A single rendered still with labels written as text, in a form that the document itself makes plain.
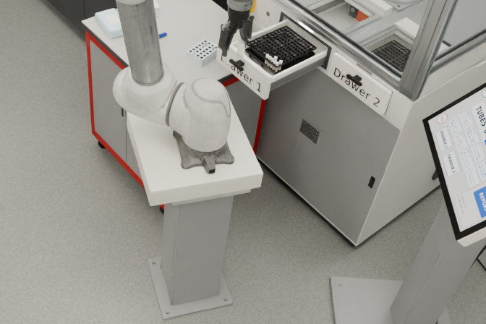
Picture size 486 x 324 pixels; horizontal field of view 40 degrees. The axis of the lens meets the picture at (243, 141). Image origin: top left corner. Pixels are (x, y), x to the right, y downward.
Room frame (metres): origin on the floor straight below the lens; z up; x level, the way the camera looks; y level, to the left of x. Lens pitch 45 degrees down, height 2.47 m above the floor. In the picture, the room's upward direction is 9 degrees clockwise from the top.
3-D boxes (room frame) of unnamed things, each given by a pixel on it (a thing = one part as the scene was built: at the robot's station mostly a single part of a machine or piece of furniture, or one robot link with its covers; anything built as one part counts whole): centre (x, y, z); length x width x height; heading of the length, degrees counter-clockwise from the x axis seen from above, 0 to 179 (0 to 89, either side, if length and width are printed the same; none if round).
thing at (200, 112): (1.60, 0.14, 1.00); 0.18 x 0.16 x 0.22; 76
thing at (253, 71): (2.01, 0.04, 0.87); 0.29 x 0.02 x 0.11; 48
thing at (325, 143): (2.58, -0.53, 0.40); 1.03 x 0.95 x 0.80; 48
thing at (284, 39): (2.16, -0.09, 0.87); 0.22 x 0.18 x 0.06; 138
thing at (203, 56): (2.19, 0.22, 0.78); 0.12 x 0.08 x 0.04; 150
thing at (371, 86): (2.04, -0.40, 0.87); 0.29 x 0.02 x 0.11; 48
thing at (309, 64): (2.17, -0.10, 0.86); 0.40 x 0.26 x 0.06; 138
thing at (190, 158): (1.58, 0.12, 0.86); 0.22 x 0.18 x 0.06; 21
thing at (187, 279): (1.60, 0.13, 0.38); 0.30 x 0.30 x 0.76; 25
